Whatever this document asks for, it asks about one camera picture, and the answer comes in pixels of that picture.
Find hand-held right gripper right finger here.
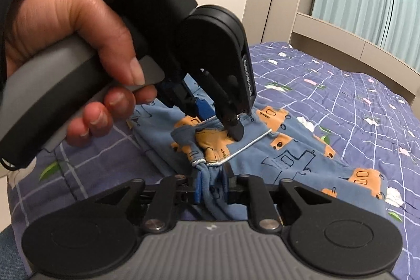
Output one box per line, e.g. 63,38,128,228
224,168,333,231

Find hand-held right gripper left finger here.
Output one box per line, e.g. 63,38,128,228
94,174,202,232

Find person's left hand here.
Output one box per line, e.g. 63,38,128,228
6,0,159,147

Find purple plaid quilt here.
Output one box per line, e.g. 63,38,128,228
8,41,420,280

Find blue pants with orange print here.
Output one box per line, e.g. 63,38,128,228
126,99,392,222

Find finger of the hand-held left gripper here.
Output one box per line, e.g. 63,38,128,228
198,69,246,142
160,79,214,121

